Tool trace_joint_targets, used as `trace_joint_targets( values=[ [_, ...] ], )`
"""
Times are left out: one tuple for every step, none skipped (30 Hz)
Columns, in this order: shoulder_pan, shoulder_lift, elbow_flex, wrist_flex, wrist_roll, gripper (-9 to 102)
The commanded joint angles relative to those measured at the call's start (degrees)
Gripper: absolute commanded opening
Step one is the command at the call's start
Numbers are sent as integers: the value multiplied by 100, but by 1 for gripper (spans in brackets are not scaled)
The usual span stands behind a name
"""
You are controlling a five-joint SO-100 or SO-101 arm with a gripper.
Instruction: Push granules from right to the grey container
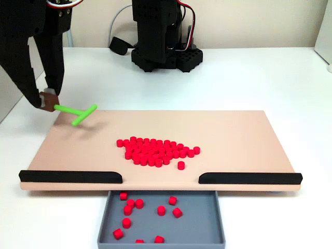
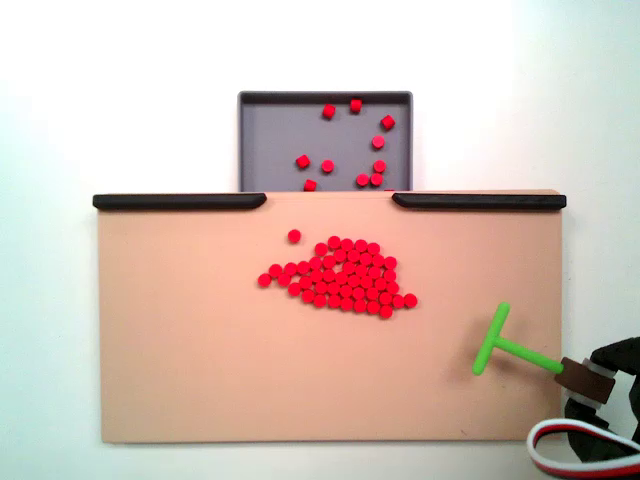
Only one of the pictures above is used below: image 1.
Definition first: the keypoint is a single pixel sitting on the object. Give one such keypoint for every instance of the white pipe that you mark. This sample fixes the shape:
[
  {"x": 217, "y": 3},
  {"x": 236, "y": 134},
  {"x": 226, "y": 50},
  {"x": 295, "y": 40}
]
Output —
[{"x": 70, "y": 39}]

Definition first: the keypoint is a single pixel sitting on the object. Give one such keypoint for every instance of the beige board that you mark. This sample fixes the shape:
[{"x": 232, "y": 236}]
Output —
[{"x": 233, "y": 135}]

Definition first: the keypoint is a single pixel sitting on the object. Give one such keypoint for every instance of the red cylindrical granule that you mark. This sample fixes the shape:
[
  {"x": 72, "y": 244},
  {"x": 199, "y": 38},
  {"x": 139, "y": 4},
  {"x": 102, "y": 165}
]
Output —
[
  {"x": 166, "y": 160},
  {"x": 151, "y": 162},
  {"x": 161, "y": 210},
  {"x": 180, "y": 146},
  {"x": 153, "y": 141},
  {"x": 146, "y": 141},
  {"x": 139, "y": 241},
  {"x": 118, "y": 233},
  {"x": 139, "y": 203},
  {"x": 136, "y": 160},
  {"x": 177, "y": 212},
  {"x": 144, "y": 162},
  {"x": 133, "y": 139},
  {"x": 159, "y": 142},
  {"x": 173, "y": 144},
  {"x": 159, "y": 239},
  {"x": 139, "y": 140},
  {"x": 158, "y": 163},
  {"x": 127, "y": 210},
  {"x": 123, "y": 196},
  {"x": 119, "y": 143},
  {"x": 186, "y": 149},
  {"x": 130, "y": 203},
  {"x": 172, "y": 200},
  {"x": 127, "y": 155},
  {"x": 191, "y": 153},
  {"x": 126, "y": 223},
  {"x": 181, "y": 165},
  {"x": 166, "y": 143},
  {"x": 126, "y": 142},
  {"x": 196, "y": 150}
]

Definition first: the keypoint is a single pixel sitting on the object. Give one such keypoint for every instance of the small white knob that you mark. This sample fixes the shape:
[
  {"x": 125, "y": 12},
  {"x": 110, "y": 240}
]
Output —
[{"x": 330, "y": 68}]

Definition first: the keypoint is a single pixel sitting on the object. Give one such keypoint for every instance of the black edge rail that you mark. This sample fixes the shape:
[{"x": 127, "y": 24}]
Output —
[
  {"x": 64, "y": 177},
  {"x": 249, "y": 178}
]

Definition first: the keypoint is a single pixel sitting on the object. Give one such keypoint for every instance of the black clamp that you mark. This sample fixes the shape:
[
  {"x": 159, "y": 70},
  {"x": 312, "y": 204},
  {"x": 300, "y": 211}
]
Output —
[{"x": 118, "y": 46}]

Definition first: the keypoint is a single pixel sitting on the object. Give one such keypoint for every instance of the green T-shaped pusher tool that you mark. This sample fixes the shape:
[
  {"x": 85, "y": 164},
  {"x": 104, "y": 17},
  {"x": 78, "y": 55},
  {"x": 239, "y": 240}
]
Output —
[{"x": 66, "y": 109}]

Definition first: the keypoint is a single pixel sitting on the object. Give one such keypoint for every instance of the grey tray container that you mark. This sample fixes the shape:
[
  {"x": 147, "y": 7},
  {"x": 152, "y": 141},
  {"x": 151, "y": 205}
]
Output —
[{"x": 197, "y": 223}]

